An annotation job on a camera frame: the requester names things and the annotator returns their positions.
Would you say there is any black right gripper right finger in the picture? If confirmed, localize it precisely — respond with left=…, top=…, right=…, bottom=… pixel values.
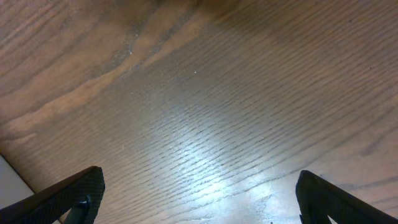
left=295, top=170, right=397, bottom=224

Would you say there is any white cardboard box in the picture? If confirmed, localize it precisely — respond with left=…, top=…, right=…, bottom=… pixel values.
left=0, top=154, right=62, bottom=224

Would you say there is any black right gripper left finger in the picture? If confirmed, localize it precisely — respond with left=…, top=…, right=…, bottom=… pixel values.
left=1, top=166, right=105, bottom=224

